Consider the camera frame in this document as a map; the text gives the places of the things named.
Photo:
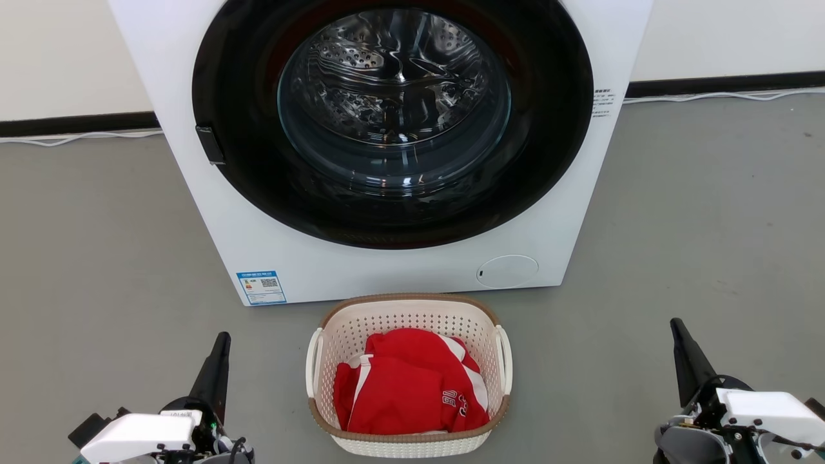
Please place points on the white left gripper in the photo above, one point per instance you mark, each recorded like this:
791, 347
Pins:
138, 435

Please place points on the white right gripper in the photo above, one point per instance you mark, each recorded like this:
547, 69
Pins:
767, 412

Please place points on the white plastic laundry basket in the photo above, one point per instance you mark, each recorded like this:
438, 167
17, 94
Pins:
412, 310

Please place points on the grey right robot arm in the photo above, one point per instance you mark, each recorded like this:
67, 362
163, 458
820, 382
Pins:
689, 444

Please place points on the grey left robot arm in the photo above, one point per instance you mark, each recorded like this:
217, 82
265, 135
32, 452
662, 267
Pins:
229, 454

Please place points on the blue energy label sticker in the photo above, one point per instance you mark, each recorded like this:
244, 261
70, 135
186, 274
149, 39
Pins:
261, 287

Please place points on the white front-load washing machine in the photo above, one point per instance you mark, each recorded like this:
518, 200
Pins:
361, 270

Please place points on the red and white garment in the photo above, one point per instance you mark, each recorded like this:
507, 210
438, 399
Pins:
399, 393

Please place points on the round white filter cover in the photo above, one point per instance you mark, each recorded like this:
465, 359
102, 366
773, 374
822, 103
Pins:
507, 271

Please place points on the black round washer door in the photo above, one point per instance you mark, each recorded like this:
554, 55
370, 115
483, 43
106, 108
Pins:
554, 129

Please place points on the small printed text label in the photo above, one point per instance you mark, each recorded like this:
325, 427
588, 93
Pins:
602, 103

